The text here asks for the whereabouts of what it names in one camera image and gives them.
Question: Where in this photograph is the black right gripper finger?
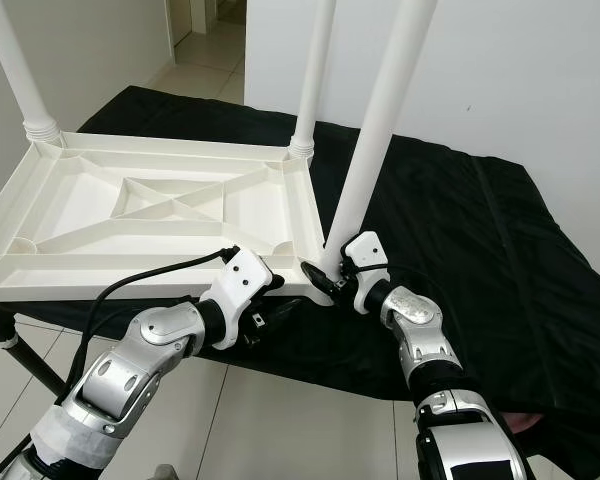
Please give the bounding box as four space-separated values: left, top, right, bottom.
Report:
300 262 339 304

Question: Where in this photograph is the white plastic table leg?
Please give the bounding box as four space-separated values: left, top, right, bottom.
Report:
285 0 338 159
0 0 63 144
320 0 439 273

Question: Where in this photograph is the white plastic table top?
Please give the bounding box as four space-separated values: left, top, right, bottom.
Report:
0 130 331 306

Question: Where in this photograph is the black cloth table cover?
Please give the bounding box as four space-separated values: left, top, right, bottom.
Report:
0 85 600 479

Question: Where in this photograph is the black metal table leg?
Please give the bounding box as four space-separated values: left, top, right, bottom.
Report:
0 335 66 396

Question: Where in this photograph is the pink cushion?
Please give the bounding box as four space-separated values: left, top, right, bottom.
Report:
515 416 547 435

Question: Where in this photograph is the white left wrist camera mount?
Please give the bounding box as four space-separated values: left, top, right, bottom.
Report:
205 248 276 349

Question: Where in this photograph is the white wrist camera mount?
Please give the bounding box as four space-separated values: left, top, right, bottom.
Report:
343 231 389 313
205 248 276 349

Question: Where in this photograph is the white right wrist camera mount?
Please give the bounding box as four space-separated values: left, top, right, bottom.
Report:
343 231 389 313

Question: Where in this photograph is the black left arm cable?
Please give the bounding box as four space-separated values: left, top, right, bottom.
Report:
75 246 236 401

